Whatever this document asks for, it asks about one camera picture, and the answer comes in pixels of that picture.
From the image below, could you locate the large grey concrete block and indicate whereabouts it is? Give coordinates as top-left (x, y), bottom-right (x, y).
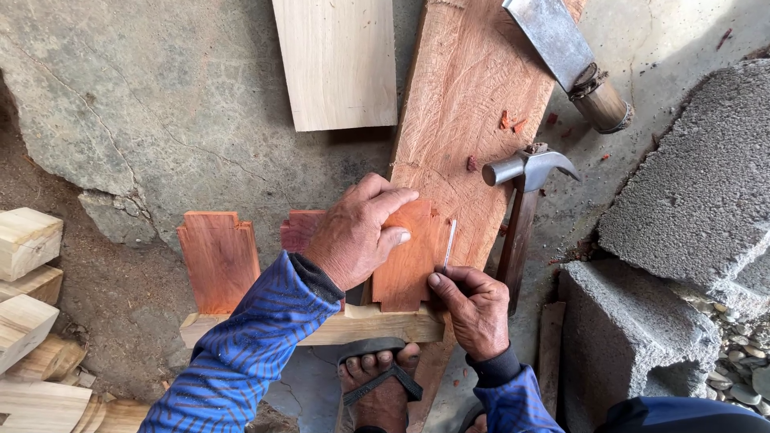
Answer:
top-left (597, 58), bottom-right (770, 321)

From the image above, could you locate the heap of pale wood offcuts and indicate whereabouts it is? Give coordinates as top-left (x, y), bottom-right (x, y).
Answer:
top-left (0, 207), bottom-right (151, 433)

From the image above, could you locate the heap of river pebbles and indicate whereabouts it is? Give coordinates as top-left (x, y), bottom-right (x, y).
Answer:
top-left (686, 293), bottom-right (770, 419)

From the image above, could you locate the person's left foot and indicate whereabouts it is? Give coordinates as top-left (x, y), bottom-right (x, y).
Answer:
top-left (338, 343), bottom-right (422, 433)

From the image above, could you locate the red notched wooden piece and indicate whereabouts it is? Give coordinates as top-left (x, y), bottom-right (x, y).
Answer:
top-left (176, 210), bottom-right (262, 316)
top-left (371, 200), bottom-right (451, 314)
top-left (280, 209), bottom-right (347, 312)

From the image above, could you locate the pale wooden batten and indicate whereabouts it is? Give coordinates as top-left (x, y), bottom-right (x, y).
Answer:
top-left (179, 302), bottom-right (446, 350)

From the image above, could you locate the small grey concrete block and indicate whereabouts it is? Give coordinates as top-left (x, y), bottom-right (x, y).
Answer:
top-left (556, 260), bottom-right (722, 433)

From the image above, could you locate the white pencil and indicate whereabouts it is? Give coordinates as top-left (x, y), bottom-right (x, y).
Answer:
top-left (443, 219), bottom-right (458, 271)

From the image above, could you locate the hatchet with bamboo handle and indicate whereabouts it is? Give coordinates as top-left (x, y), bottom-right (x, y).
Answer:
top-left (502, 0), bottom-right (634, 136)

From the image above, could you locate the thin brown wooden slat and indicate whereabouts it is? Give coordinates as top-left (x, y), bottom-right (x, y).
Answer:
top-left (537, 301), bottom-right (567, 419)

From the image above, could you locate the long rough red plank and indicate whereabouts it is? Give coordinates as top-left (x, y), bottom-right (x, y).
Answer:
top-left (361, 0), bottom-right (588, 433)

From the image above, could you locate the claw hammer with wooden handle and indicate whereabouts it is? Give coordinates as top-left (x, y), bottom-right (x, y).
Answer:
top-left (481, 142), bottom-right (582, 317)

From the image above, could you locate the person's left hand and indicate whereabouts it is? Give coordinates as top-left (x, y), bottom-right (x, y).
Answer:
top-left (302, 173), bottom-right (420, 292)

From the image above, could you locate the person's blue trouser leg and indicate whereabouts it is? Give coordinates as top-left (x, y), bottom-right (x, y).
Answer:
top-left (596, 396), bottom-right (770, 433)

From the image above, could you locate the pale smooth wooden board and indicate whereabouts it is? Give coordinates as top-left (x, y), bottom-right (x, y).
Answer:
top-left (272, 0), bottom-right (399, 133)

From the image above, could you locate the black rubber sandal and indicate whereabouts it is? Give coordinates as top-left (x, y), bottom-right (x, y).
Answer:
top-left (335, 337), bottom-right (424, 433)

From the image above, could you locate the person's right hand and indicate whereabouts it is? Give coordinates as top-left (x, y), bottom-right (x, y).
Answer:
top-left (428, 266), bottom-right (511, 363)

